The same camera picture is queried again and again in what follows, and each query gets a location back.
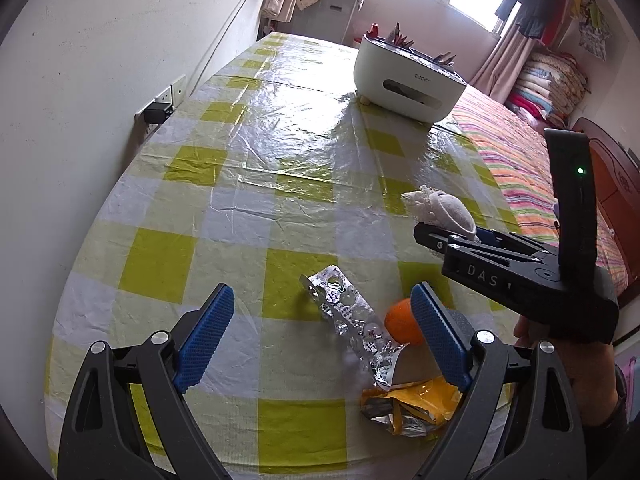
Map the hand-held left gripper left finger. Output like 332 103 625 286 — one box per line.
57 284 236 480

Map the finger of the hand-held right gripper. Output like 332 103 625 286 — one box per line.
474 228 560 256
414 223 551 262

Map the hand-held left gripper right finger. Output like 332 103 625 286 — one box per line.
411 282 588 480

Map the orange fruit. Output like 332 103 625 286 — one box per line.
384 299 426 347

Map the silver blister pack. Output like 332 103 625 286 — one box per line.
299 266 403 391

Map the person's right hand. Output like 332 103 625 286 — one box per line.
514 316 621 428

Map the yellow foil wrapper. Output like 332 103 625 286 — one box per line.
360 377 463 438

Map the striped colourful bed sheet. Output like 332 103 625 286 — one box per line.
432 90 631 296

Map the wooden headboard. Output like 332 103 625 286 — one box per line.
570 117 640 281

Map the yellow-green checked plastic tablecloth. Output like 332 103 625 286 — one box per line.
45 32 523 480

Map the stack of folded blankets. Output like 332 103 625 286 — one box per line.
505 52 591 128

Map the white desktop organizer box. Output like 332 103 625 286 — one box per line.
354 34 468 123

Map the beige curtain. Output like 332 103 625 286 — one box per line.
470 25 538 101

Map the floral hanging bag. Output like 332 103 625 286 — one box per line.
570 0 613 61

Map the black charger plug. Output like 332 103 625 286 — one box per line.
141 102 173 125

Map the white cabinet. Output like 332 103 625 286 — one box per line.
287 0 366 46

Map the white wall cable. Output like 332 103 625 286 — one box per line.
192 0 273 78

